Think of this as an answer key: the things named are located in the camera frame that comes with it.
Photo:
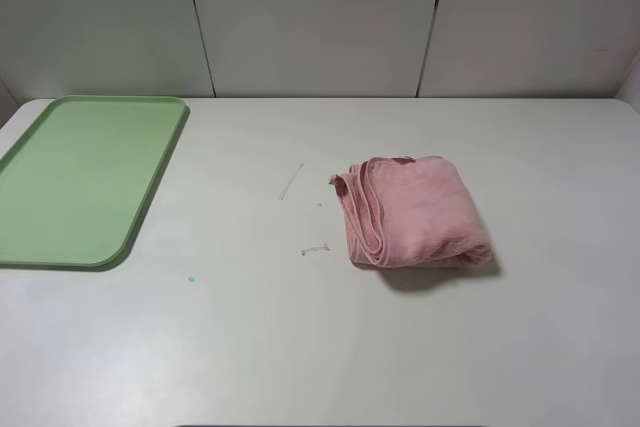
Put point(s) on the pink terry towel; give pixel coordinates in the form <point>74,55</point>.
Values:
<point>410,213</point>

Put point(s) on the green plastic tray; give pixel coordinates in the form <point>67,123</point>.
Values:
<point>77,184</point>

